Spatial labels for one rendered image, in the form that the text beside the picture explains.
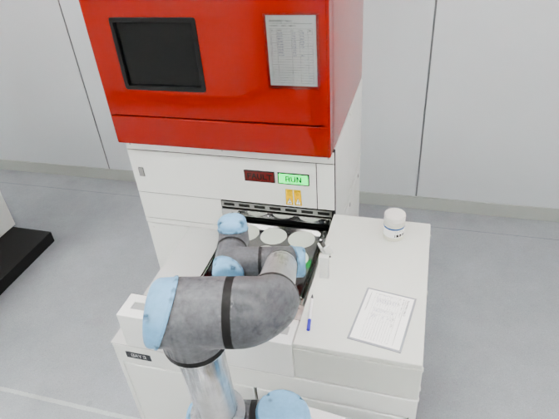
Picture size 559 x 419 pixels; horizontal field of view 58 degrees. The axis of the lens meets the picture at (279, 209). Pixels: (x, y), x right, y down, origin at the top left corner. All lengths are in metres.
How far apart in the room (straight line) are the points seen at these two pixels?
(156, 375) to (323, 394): 0.56
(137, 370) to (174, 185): 0.71
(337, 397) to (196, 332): 0.84
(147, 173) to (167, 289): 1.29
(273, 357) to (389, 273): 0.45
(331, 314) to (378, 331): 0.14
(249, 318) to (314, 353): 0.67
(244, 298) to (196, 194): 1.27
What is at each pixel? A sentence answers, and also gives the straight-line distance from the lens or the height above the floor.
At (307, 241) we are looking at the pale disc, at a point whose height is 0.90.
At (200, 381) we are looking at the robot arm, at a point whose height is 1.31.
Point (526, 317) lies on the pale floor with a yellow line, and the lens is 2.98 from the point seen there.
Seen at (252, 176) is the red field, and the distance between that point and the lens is 1.87.
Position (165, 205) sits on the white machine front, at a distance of 2.13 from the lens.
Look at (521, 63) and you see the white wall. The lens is 3.19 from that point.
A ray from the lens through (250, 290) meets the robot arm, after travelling 0.79.
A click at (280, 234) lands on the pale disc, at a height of 0.90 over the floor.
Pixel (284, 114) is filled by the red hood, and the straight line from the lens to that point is 1.66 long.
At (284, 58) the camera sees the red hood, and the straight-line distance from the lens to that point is 1.59.
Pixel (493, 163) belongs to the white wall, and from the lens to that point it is 3.44.
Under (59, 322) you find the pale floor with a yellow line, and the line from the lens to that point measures 3.16.
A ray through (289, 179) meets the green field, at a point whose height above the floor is 1.10.
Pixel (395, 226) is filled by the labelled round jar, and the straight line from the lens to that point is 1.71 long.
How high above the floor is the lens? 2.06
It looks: 35 degrees down
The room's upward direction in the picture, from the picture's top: 5 degrees counter-clockwise
